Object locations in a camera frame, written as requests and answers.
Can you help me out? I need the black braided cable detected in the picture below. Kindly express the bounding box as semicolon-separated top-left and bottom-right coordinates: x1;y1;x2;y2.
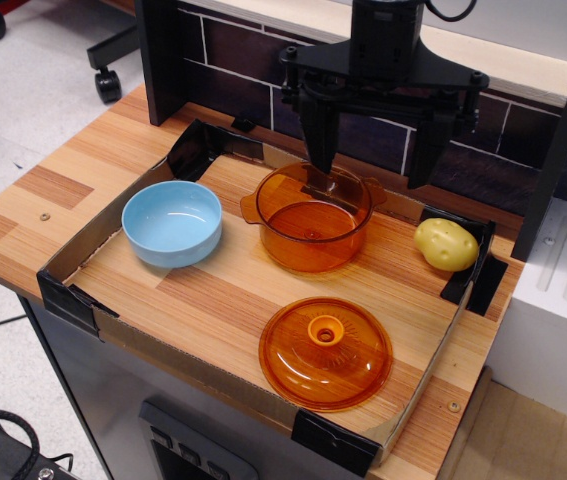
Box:
0;392;75;480

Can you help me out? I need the orange transparent pot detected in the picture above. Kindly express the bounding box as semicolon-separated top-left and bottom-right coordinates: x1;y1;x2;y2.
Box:
240;162;387;273

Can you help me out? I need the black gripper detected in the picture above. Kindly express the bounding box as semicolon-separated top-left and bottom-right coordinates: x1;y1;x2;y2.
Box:
280;1;489;189

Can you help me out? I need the light blue bowl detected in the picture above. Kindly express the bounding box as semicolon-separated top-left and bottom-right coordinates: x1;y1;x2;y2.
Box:
121;180;222;269

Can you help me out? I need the orange transparent pot lid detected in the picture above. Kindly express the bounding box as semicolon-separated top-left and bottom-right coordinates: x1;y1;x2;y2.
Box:
259;297;393;412

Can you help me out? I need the yellow plastic potato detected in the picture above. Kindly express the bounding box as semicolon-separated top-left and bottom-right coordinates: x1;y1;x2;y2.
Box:
414;218;479;272

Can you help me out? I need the black oven control panel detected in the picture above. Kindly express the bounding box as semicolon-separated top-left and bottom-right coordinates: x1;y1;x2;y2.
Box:
139;397;261;479

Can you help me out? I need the black office chair base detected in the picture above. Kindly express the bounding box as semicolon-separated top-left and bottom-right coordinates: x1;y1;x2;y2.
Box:
87;25;139;104

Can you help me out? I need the white toy sink unit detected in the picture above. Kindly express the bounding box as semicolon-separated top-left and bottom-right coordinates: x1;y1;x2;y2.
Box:
487;199;567;415

